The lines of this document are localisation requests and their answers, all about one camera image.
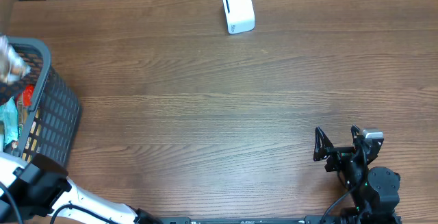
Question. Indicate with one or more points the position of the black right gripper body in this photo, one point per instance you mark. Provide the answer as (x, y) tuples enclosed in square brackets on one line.
[(352, 171)]

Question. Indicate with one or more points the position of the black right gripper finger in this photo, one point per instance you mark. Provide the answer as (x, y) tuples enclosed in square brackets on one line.
[(322, 145), (357, 138)]

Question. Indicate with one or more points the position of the orange spaghetti packet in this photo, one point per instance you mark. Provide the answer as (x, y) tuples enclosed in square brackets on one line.
[(24, 98)]

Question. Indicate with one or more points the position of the teal snack packet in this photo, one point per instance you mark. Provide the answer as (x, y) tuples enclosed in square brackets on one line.
[(9, 118)]

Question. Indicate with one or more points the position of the cream brown nut bag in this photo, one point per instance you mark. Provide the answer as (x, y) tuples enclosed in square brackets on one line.
[(13, 66)]

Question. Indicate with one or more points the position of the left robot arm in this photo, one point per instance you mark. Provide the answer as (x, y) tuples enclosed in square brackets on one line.
[(43, 188)]

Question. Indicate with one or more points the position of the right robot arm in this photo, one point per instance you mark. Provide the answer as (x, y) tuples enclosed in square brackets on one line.
[(372, 193)]

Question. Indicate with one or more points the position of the white barcode scanner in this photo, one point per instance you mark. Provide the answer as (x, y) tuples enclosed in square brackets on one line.
[(240, 15)]

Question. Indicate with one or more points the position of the grey plastic basket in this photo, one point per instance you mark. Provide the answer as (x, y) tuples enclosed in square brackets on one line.
[(55, 111)]

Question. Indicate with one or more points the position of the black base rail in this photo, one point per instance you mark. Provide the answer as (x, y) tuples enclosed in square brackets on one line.
[(309, 219)]

